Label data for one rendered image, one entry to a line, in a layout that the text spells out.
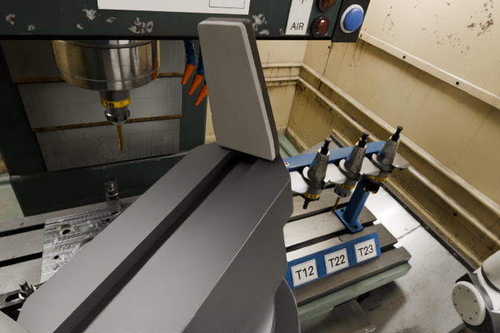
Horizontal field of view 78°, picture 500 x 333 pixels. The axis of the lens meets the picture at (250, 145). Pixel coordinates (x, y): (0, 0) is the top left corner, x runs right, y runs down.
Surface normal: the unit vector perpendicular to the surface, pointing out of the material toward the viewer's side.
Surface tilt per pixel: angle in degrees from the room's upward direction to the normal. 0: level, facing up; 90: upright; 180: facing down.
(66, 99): 90
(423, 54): 90
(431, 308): 24
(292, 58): 90
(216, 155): 16
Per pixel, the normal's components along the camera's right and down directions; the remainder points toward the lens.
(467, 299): -0.99, -0.07
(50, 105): 0.40, 0.58
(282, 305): -0.15, -0.78
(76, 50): -0.19, 0.55
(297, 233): 0.14, -0.80
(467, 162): -0.90, 0.14
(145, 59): 0.86, 0.39
